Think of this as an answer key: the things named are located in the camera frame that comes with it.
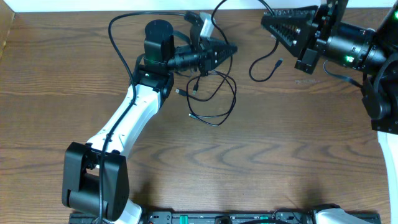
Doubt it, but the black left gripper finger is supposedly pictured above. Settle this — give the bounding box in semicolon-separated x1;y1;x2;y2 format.
206;37;231;50
211;45;238;70

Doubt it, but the long black usb cable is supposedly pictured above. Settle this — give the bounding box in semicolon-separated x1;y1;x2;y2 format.
210;0;284;83

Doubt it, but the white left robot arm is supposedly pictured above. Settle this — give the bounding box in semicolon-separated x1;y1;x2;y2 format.
62;20;237;223

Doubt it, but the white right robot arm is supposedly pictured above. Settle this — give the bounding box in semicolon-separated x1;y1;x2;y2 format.
261;1;397;223

